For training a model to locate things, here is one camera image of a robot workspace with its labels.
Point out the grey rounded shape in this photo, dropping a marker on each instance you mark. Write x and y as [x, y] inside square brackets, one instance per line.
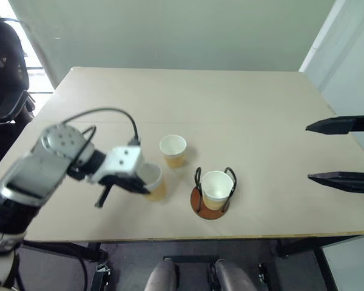
[162, 277]
[233, 277]

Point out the black office chair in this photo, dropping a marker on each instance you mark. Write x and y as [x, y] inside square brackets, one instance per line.
[6, 60]

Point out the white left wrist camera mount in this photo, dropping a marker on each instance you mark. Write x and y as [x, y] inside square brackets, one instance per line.
[124, 160]

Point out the black metal bar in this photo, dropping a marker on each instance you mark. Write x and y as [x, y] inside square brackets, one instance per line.
[194, 259]

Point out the tan paper cup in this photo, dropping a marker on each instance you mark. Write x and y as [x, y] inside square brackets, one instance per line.
[157, 191]
[215, 188]
[173, 151]

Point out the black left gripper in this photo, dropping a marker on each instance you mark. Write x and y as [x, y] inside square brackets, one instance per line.
[122, 182]

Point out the silver caster bracket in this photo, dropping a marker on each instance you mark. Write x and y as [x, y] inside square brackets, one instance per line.
[102, 268]

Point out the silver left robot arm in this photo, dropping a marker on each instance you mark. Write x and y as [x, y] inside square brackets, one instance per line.
[33, 175]

